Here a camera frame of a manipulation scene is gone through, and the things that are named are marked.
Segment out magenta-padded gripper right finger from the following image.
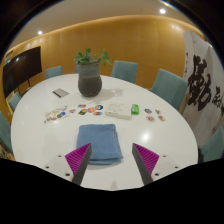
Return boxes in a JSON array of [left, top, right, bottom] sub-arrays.
[[131, 143, 183, 186]]

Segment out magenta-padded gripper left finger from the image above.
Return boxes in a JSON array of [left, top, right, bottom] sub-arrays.
[[43, 143, 93, 186]]

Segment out blue towel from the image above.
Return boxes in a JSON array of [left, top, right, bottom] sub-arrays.
[[75, 123, 124, 166]]

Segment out small green box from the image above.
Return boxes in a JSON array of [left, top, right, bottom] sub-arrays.
[[130, 103, 140, 115]]

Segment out plain white box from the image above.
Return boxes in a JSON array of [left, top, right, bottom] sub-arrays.
[[118, 103, 133, 120]]

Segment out small grey notebook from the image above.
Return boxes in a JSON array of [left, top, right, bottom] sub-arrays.
[[52, 87, 71, 99]]

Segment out teal chairs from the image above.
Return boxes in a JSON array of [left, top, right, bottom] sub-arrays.
[[0, 59, 224, 164]]

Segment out potted plant in grey pot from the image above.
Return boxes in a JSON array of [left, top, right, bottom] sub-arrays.
[[73, 48, 113, 98]]

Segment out ceiling lights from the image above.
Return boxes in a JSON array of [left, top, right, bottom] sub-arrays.
[[36, 7, 168, 37]]

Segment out black wall television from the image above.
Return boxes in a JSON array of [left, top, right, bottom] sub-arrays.
[[2, 45, 43, 98]]

